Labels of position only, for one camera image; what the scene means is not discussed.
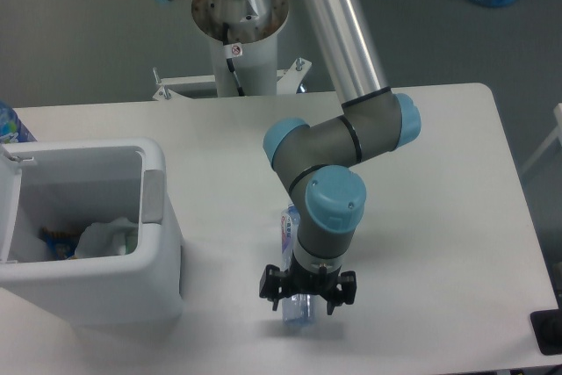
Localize black cable on pedestal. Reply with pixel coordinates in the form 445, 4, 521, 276
221, 21, 246, 97

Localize clear plastic water bottle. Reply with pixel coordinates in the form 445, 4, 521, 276
280, 203, 316, 327

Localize black device at table edge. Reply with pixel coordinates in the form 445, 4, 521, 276
530, 309, 561, 356

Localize white plastic wrapper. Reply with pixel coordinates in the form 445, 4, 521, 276
74, 217, 138, 259

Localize blue labelled bottle at left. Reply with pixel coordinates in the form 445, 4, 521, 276
1, 102, 36, 144

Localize blue snack wrapper in bin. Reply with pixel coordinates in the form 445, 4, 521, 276
41, 227, 80, 260

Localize white pedestal base frame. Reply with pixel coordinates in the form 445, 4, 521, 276
152, 57, 313, 101

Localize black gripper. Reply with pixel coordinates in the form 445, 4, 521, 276
259, 261, 357, 316

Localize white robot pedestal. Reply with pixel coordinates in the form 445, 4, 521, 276
191, 0, 289, 97

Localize white frame at right edge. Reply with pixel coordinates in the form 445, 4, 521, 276
520, 103, 561, 183

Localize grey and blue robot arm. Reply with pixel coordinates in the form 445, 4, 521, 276
158, 0, 421, 312

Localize white trash can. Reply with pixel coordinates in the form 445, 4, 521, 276
1, 138, 184, 325

